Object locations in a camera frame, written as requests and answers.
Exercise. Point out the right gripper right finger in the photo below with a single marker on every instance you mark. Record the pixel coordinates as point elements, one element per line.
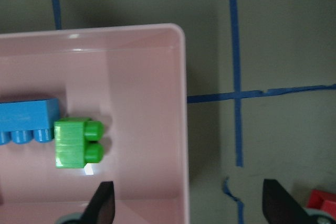
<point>280,207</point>

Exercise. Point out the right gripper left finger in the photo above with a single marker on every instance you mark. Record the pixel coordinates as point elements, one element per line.
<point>101,208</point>

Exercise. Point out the red block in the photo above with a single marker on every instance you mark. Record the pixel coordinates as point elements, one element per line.
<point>322,200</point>

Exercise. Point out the green block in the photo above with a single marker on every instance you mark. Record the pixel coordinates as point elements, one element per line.
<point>77,142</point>

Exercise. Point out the blue block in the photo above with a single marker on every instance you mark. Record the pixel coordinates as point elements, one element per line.
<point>23,121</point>

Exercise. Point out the pink plastic box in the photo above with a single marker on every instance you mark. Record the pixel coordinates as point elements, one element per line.
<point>133,80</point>

